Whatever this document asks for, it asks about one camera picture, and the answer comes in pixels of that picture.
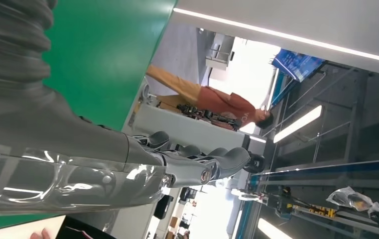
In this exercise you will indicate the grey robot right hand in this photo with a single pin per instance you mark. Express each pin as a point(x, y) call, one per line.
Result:
point(60, 158)

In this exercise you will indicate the grey wheeled machine base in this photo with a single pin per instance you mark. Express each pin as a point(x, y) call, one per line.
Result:
point(192, 128)

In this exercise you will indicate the person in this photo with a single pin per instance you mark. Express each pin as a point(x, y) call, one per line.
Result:
point(222, 102)

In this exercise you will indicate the long ceiling light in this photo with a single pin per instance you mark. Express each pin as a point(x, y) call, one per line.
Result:
point(298, 123)

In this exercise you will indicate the blue poster board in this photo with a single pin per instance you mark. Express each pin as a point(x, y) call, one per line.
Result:
point(296, 64)

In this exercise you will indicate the clear plastic bag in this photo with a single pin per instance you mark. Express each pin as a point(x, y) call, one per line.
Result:
point(354, 199)

